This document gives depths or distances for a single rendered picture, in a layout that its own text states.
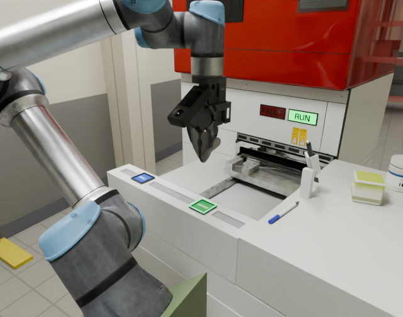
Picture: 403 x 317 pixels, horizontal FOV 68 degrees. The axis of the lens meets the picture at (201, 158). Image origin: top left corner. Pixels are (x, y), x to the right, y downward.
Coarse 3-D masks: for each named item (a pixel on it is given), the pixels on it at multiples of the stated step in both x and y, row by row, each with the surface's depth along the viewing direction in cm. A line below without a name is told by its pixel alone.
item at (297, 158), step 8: (240, 144) 139; (248, 144) 136; (256, 144) 134; (264, 152) 131; (272, 152) 128; (280, 152) 126; (288, 152) 125; (248, 160) 138; (296, 160) 122; (304, 160) 120; (320, 160) 117; (296, 176) 124
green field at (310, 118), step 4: (292, 112) 118; (296, 112) 117; (300, 112) 116; (292, 116) 118; (296, 116) 117; (300, 116) 116; (304, 116) 115; (308, 116) 114; (312, 116) 113; (316, 116) 112; (292, 120) 119; (296, 120) 118; (300, 120) 117; (304, 120) 116; (308, 120) 115; (312, 120) 114; (312, 124) 114
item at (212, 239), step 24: (120, 168) 106; (120, 192) 101; (144, 192) 91; (168, 192) 90; (192, 192) 89; (144, 216) 95; (168, 216) 86; (192, 216) 78; (216, 216) 78; (240, 216) 78; (168, 240) 89; (192, 240) 81; (216, 240) 75; (216, 264) 78
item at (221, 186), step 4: (224, 180) 122; (228, 180) 122; (232, 180) 123; (236, 180) 125; (240, 180) 128; (216, 184) 118; (220, 184) 118; (224, 184) 119; (228, 184) 121; (232, 184) 124; (212, 188) 115; (216, 188) 116; (220, 188) 118; (224, 188) 120; (204, 192) 112; (208, 192) 112; (212, 192) 114; (216, 192) 116; (204, 196) 111; (208, 196) 113; (212, 196) 115
